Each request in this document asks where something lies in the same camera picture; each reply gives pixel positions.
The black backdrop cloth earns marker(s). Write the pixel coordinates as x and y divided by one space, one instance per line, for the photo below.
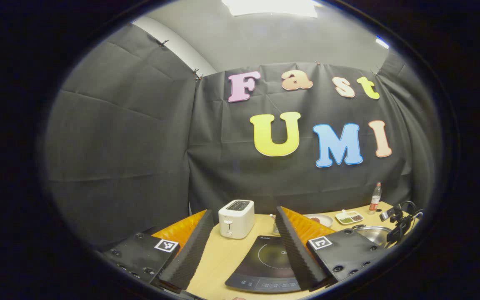
140 146

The divided white bean dish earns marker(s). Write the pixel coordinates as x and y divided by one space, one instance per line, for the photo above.
349 217

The white toaster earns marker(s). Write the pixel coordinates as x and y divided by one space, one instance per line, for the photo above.
236 218

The stainless steel pot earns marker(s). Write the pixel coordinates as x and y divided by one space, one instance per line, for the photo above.
373 234

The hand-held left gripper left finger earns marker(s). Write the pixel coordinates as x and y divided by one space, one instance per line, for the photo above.
190 258

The clear plastic water bottle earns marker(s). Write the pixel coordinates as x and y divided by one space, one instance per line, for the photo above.
375 200

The large ceiling light panel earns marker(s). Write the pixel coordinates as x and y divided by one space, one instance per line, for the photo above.
271 7

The black induction cooktop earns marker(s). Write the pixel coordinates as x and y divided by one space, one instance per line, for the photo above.
265 262

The small ceiling light panel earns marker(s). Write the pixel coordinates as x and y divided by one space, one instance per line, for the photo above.
382 42

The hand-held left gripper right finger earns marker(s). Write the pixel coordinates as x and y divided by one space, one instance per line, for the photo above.
296 254

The round white plate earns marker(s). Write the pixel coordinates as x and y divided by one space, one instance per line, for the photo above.
325 218

